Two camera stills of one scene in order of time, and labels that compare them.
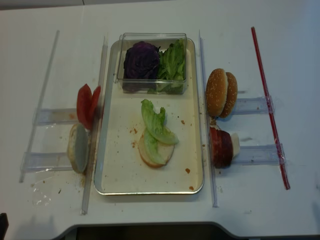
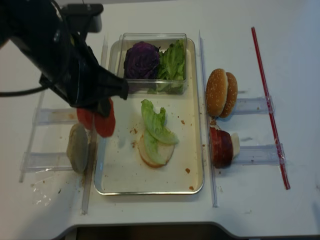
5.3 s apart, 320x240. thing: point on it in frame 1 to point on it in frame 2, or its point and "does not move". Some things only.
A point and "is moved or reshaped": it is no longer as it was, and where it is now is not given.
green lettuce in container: (171, 71) does not move
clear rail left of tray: (95, 128) does not move
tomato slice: (95, 102) is moved or reshaped
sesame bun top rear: (232, 95) does not move
